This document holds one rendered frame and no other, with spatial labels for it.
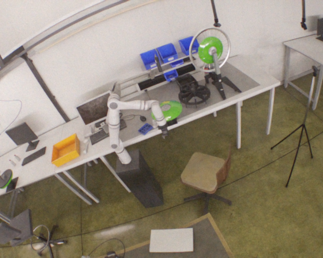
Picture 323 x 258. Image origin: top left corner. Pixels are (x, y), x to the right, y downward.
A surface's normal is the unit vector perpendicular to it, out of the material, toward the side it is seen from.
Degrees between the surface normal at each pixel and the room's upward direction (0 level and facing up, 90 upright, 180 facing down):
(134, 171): 90
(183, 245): 0
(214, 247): 0
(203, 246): 0
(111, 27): 90
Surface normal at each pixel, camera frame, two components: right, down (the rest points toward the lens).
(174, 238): -0.28, -0.70
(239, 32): 0.24, 0.62
